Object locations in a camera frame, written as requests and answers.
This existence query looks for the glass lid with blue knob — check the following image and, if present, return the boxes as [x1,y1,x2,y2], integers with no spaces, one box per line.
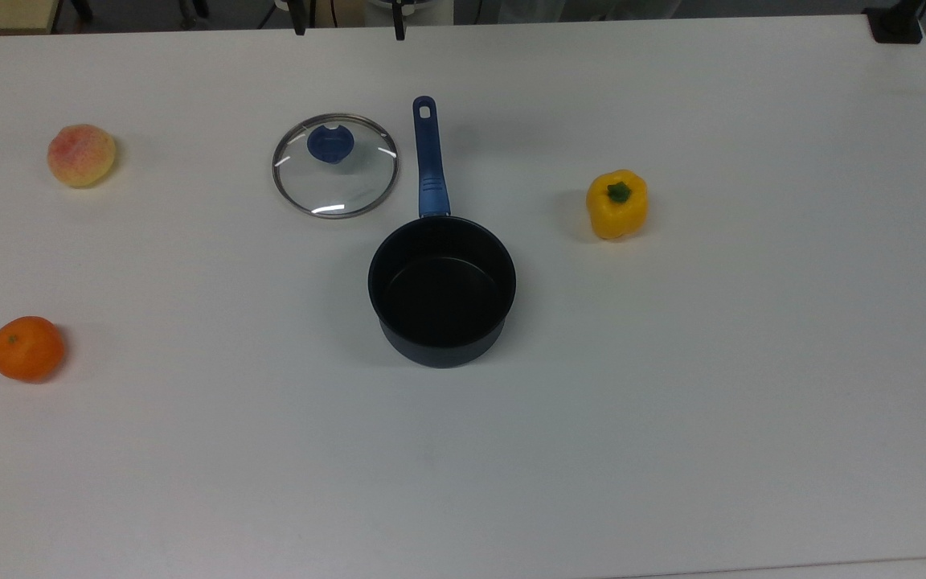
[272,113,399,220]

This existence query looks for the pink yellow peach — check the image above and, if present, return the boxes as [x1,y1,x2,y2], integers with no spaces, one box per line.
[47,123,117,189]

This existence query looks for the yellow bell pepper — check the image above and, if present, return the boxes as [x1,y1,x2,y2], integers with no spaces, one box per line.
[586,169,649,241]

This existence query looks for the orange mandarin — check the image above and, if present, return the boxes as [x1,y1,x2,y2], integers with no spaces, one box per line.
[0,315,66,384]

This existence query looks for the black table clamp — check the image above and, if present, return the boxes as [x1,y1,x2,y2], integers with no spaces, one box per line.
[864,0,926,44]

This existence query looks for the dark saucepan with blue handle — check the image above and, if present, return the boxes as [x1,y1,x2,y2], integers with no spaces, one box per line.
[367,96,518,370]

